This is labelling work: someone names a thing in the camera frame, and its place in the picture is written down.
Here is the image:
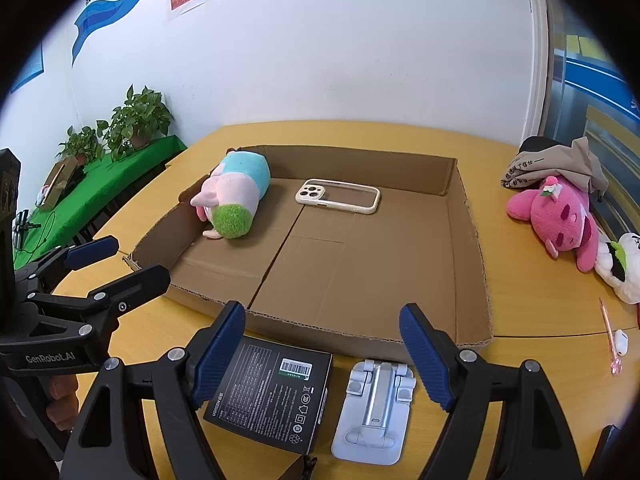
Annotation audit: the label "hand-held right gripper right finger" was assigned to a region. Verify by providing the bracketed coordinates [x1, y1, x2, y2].
[398, 302, 583, 480]

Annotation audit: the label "large potted green plant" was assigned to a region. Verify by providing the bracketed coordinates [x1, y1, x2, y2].
[97, 85, 175, 161]

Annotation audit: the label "green covered side table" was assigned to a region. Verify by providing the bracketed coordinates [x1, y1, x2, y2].
[12, 135, 188, 271]

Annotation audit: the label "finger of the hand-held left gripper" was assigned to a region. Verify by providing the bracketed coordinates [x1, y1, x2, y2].
[29, 264, 172, 357]
[15, 236, 121, 295]

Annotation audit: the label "blue framed wall sign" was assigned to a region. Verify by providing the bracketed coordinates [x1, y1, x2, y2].
[10, 42, 46, 93]

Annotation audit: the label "person's left hand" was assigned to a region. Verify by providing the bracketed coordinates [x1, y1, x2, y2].
[49, 375, 80, 431]

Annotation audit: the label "pink pen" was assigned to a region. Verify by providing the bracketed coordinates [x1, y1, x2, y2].
[599, 297, 622, 376]

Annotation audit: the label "cream clear phone case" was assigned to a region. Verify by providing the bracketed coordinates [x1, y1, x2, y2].
[295, 178, 382, 216]

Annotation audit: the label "blue wave wall banner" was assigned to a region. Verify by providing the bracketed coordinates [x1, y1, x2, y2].
[71, 0, 181, 68]

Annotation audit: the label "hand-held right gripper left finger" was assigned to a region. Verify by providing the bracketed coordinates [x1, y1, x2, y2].
[60, 300, 247, 480]

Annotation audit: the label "blue door band sign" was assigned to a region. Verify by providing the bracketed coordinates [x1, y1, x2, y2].
[565, 55, 636, 121]

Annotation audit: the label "white folding phone stand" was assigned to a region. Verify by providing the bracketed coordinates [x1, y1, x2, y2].
[331, 357, 417, 463]

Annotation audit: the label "white plush toy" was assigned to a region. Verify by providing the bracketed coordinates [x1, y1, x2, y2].
[594, 232, 640, 306]

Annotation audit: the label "black sunglasses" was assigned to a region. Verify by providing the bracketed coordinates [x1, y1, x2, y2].
[289, 455, 319, 480]

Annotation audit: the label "black product box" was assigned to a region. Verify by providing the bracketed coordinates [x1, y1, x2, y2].
[202, 336, 334, 456]

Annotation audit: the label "small potted green plant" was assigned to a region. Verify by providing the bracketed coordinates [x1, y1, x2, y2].
[56, 126, 106, 167]

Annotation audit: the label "blue pink green plush toy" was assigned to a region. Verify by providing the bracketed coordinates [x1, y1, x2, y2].
[190, 147, 272, 240]

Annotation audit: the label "small brown cardboard box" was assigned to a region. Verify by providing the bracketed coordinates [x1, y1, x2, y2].
[36, 156, 80, 211]

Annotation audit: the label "small black tripod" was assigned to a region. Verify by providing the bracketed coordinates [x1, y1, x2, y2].
[12, 210, 42, 249]

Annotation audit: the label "beige cloth bag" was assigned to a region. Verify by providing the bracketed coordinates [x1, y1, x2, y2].
[501, 136, 610, 203]

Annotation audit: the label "shallow cardboard box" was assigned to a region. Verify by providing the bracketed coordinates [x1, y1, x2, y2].
[122, 144, 496, 348]

